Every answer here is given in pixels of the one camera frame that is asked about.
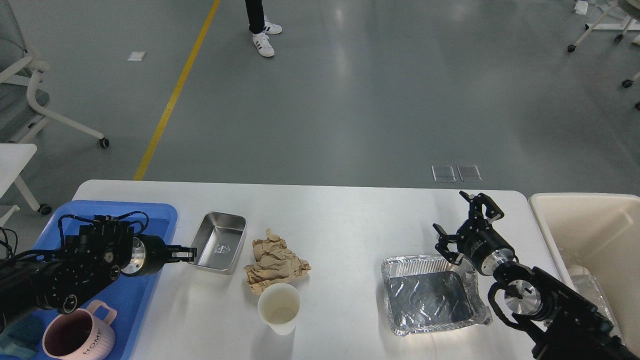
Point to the teal yellow cup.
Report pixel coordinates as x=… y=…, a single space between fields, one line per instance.
x=20 y=341

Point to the white paper cup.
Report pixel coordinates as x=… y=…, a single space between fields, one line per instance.
x=278 y=306

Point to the clear floor plate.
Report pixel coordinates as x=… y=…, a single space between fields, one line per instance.
x=443 y=174
x=469 y=173

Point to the pink HOME mug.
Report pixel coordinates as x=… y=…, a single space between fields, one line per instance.
x=85 y=334

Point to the white side table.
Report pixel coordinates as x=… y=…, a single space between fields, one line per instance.
x=13 y=159

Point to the clear floor plate right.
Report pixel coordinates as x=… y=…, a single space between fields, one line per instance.
x=469 y=173

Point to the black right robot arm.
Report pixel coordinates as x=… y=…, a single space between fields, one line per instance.
x=563 y=324

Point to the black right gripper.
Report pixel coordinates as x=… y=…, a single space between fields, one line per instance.
x=476 y=239

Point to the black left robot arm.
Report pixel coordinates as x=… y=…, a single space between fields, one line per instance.
x=93 y=253

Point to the person with white sneakers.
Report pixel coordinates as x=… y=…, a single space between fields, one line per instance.
x=261 y=28

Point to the stainless steel rectangular container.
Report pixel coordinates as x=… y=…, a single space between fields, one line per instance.
x=219 y=241

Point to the crumpled brown paper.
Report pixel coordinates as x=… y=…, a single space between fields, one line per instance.
x=274 y=263

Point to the white wheeled stand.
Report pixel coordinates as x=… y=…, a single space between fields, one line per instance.
x=631 y=21

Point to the beige plastic bin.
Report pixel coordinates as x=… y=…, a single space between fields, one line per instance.
x=601 y=232

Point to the clear floor plate left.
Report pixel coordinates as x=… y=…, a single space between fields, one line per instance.
x=443 y=174

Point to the aluminium foil tray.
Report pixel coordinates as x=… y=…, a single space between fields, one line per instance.
x=427 y=294

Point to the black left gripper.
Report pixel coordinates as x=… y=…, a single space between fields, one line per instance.
x=149 y=254

